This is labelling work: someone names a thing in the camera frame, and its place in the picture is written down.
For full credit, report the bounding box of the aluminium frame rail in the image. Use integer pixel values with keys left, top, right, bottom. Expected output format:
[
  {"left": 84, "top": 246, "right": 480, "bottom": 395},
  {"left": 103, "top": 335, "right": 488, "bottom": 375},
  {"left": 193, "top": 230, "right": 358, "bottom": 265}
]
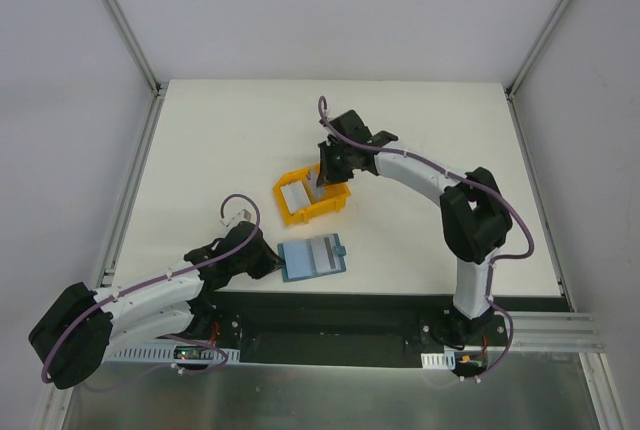
[
  {"left": 100, "top": 0, "right": 163, "bottom": 96},
  {"left": 505, "top": 0, "right": 575, "bottom": 101}
]

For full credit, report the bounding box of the aluminium frame rail left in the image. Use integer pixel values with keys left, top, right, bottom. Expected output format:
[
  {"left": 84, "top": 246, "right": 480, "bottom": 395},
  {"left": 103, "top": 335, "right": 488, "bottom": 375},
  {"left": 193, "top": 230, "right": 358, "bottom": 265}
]
[{"left": 100, "top": 0, "right": 163, "bottom": 96}]

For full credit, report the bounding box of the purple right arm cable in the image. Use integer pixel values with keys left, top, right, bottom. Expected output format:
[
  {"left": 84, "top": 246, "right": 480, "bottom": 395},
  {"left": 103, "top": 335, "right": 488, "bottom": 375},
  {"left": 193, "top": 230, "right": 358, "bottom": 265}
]
[{"left": 317, "top": 95, "right": 535, "bottom": 316}]

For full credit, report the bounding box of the aluminium frame rail right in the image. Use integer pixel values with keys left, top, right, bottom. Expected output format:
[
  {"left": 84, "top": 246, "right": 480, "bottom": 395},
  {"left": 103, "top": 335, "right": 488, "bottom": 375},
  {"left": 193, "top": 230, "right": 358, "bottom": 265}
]
[{"left": 505, "top": 0, "right": 575, "bottom": 101}]

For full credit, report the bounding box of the white slotted cable duct right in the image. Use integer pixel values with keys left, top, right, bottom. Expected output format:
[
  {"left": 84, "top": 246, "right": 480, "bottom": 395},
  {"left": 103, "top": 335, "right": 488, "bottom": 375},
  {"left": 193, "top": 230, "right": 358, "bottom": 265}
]
[{"left": 420, "top": 352, "right": 456, "bottom": 371}]

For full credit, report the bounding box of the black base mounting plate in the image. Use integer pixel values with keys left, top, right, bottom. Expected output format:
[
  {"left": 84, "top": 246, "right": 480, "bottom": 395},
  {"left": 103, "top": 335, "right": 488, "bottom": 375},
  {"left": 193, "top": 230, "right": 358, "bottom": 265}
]
[{"left": 164, "top": 287, "right": 524, "bottom": 369}]

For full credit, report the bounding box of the yellow plastic bin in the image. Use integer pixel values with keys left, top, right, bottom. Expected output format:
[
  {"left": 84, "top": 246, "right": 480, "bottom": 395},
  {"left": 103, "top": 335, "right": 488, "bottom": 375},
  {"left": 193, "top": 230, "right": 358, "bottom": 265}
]
[{"left": 273, "top": 164, "right": 351, "bottom": 226}]

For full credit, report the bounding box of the white slotted cable duct left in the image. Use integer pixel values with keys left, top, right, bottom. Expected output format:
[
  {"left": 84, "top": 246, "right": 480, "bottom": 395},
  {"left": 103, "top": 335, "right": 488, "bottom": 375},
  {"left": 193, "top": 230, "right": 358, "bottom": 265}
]
[{"left": 107, "top": 341, "right": 240, "bottom": 365}]

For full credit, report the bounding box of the blue leather card holder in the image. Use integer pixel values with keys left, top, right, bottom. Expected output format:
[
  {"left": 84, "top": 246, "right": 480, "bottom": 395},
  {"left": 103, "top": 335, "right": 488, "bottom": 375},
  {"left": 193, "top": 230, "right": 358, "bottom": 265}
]
[{"left": 277, "top": 233, "right": 347, "bottom": 282}]

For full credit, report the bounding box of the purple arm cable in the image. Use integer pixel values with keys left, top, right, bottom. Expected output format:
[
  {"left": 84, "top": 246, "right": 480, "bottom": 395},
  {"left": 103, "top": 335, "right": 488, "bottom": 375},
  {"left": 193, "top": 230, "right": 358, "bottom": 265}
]
[
  {"left": 317, "top": 95, "right": 535, "bottom": 316},
  {"left": 40, "top": 194, "right": 261, "bottom": 384}
]

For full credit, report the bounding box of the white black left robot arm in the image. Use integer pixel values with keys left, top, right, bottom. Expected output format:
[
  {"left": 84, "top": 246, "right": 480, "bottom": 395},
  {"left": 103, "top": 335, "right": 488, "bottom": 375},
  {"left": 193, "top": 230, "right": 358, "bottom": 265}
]
[{"left": 28, "top": 222, "right": 284, "bottom": 390}]

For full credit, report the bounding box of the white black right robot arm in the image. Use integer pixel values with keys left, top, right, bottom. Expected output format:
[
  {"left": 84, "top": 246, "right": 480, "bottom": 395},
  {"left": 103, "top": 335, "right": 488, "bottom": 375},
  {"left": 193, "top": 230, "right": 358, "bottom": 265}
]
[{"left": 316, "top": 107, "right": 513, "bottom": 345}]

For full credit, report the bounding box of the stack of white cards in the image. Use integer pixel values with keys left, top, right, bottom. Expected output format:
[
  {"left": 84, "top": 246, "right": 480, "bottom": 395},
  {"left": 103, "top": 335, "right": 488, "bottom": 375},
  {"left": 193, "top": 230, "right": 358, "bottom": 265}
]
[{"left": 280, "top": 180, "right": 311, "bottom": 214}]

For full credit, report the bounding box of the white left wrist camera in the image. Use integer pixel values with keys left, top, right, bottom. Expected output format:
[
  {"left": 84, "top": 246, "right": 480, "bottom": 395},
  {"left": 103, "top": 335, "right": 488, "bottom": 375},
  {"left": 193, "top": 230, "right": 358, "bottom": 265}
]
[{"left": 220, "top": 209, "right": 253, "bottom": 229}]

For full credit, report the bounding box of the white slotted cable duct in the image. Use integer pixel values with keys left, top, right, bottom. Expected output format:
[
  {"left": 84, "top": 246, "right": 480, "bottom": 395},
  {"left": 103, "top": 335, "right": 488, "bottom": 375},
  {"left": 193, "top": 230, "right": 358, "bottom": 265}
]
[
  {"left": 420, "top": 352, "right": 456, "bottom": 371},
  {"left": 107, "top": 341, "right": 240, "bottom": 365}
]

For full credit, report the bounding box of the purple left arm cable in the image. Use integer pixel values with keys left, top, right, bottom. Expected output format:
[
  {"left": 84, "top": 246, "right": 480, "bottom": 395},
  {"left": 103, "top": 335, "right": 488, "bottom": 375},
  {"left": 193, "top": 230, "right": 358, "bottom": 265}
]
[{"left": 40, "top": 194, "right": 261, "bottom": 384}]

